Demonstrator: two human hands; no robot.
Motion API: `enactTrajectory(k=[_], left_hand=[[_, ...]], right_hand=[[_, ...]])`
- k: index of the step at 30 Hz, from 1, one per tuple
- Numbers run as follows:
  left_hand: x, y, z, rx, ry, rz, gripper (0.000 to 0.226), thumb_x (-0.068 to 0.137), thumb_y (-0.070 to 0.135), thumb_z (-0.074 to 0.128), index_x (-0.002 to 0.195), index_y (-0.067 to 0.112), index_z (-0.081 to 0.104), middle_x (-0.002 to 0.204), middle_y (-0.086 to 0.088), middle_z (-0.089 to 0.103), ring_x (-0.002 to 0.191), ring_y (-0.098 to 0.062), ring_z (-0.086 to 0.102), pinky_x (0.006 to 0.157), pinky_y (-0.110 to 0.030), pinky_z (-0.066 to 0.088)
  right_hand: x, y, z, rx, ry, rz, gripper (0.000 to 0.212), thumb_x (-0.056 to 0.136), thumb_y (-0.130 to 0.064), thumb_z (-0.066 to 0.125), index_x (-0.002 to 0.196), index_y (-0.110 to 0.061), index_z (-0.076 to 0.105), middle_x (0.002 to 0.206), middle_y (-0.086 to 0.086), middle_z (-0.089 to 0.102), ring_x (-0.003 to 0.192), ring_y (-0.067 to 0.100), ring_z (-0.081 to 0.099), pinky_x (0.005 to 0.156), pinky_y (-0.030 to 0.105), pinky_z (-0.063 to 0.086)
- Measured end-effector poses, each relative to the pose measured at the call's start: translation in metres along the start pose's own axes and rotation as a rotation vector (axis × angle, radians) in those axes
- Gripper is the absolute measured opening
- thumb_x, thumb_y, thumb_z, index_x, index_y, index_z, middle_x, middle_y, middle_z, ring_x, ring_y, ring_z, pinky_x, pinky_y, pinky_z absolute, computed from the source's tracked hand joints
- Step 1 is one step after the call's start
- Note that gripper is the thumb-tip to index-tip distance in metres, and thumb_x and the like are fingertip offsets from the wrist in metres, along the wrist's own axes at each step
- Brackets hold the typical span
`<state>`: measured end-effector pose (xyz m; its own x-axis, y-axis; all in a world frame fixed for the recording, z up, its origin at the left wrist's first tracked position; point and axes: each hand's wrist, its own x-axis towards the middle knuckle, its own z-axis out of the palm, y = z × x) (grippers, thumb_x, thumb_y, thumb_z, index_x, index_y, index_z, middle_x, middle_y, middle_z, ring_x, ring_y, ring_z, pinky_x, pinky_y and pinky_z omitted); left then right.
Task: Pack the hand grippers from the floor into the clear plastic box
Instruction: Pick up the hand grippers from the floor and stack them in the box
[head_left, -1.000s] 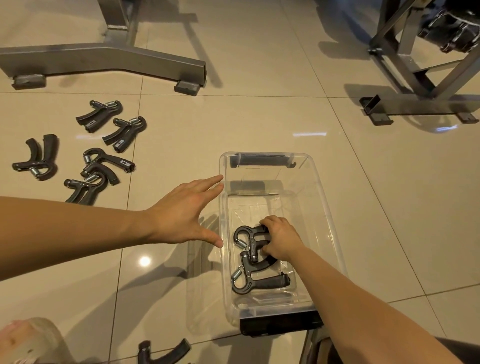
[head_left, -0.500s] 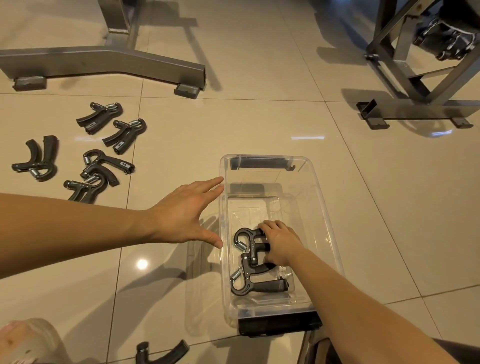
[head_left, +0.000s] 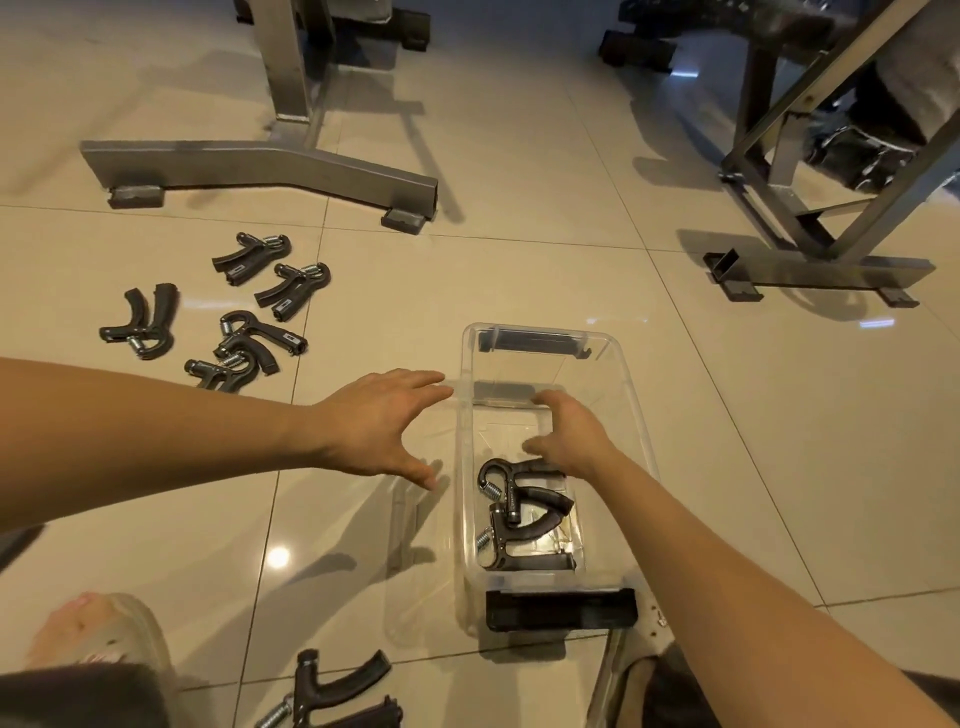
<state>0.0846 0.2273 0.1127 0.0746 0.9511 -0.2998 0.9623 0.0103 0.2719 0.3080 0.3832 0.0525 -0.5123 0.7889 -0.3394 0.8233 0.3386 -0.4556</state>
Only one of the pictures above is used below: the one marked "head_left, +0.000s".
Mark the beige slipper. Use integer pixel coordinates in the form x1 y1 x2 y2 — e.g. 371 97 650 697
26 592 181 676
584 603 676 728

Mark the clear plastic storage box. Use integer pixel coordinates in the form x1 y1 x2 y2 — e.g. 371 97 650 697
452 322 663 639

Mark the person's right hand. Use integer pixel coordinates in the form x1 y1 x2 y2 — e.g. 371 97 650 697
522 389 624 485

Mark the grey metal machine frame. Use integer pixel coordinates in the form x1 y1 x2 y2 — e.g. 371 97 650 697
703 0 960 310

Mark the person's left forearm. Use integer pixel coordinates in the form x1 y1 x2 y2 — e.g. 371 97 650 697
0 356 328 538

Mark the grey metal rack stand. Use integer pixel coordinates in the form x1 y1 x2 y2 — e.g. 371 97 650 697
80 0 440 236

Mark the beige right slipper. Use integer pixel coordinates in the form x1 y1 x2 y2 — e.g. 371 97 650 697
584 603 676 728

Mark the beige left slipper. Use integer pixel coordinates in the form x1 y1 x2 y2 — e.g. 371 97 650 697
26 592 181 676

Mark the black weight bench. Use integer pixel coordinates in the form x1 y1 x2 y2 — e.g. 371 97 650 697
598 0 864 75

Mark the person's right forearm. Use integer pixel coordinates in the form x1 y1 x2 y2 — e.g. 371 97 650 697
588 449 960 728

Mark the person's left hand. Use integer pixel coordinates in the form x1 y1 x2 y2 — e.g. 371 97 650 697
307 367 455 493

